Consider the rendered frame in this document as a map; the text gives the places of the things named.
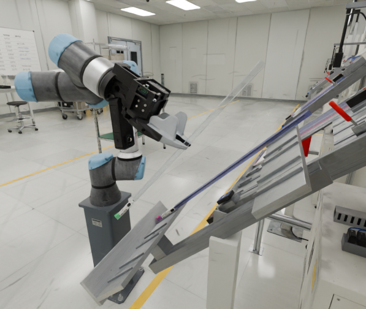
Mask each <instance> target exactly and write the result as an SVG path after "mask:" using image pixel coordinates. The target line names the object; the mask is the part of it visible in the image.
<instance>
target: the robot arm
mask: <svg viewBox="0 0 366 309"><path fill-rule="evenodd" d="M48 55H49V58H50V59H51V61H52V62H53V63H55V64H56V65H57V67H58V68H60V69H56V70H50V71H40V72H32V71H29V72H19V73H18V74H17V75H16V76H15V80H14V85H15V90H16V92H17V94H18V96H19V97H20V98H21V99H22V100H24V101H27V102H86V103H87V104H88V105H89V106H91V107H93V108H95V109H99V108H103V107H105V106H106V105H107V104H108V103H109V108H110V116H111V121H112V130H113V139H114V144H115V148H116V149H118V150H120V151H119V152H118V153H117V156H116V157H113V154H112V153H100V154H97V155H94V156H92V157H91V158H89V160H88V170H89V173H90V180H91V192H90V203H91V204H92V205H94V206H97V207H105V206H109V205H113V204H115V203H117V202H118V201H119V200H120V199H121V191H120V190H119V188H118V185H117V183H116V181H123V180H133V181H134V180H141V179H142V178H143V176H144V172H145V160H146V157H145V156H142V152H141V151H140V150H139V146H138V138H137V131H139V132H141V133H142V134H144V135H145V136H147V137H149V138H151V139H153V140H155V141H157V142H161V143H163V144H165V145H168V146H171V147H174V148H179V149H183V150H187V148H188V147H190V146H191V145H192V144H190V145H189V146H188V147H187V146H186V145H185V144H184V142H185V141H186V139H187V137H186V136H185V135H184V130H185V126H186V122H187V119H188V117H187V114H185V112H178V113H177V114H175V115H170V114H168V113H167V112H162V113H161V114H160V112H161V110H162V109H163V108H165V106H166V104H167V102H168V97H169V95H170V93H171V90H169V89H167V88H166V87H165V86H163V85H162V84H160V83H159V82H157V81H156V80H155V79H153V78H147V77H141V76H140V74H139V69H138V67H137V65H136V63H135V62H134V61H126V60H123V61H109V60H107V59H106V58H104V57H103V56H102V55H100V54H99V53H97V52H96V51H94V50H93V49H92V48H90V47H89V46H87V45H86V44H84V43H83V41H82V40H80V39H77V38H75V37H74V36H72V35H70V34H67V33H62V34H58V35H57V36H55V37H54V38H53V39H52V40H51V42H50V44H49V46H48ZM147 80H149V81H147ZM146 81H147V83H146ZM145 83H146V84H145ZM157 84H158V85H159V86H158V85H157ZM160 86H161V87H163V88H161V87H160ZM164 89H165V90H164Z"/></svg>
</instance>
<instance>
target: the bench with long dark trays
mask: <svg viewBox="0 0 366 309"><path fill-rule="evenodd" d="M15 92H16V90H15V88H8V89H0V93H10V94H11V97H12V101H15V98H14V95H13V93H15ZM28 105H29V111H30V114H31V116H26V115H22V117H29V118H30V119H29V120H31V119H32V123H33V124H34V126H35V120H34V115H33V112H32V107H31V102H28ZM15 106H16V105H14V109H15V113H16V116H17V118H19V115H18V110H17V108H16V107H15ZM13 122H17V121H13V120H10V121H3V122H0V124H6V123H13ZM19 122H20V121H18V123H19Z"/></svg>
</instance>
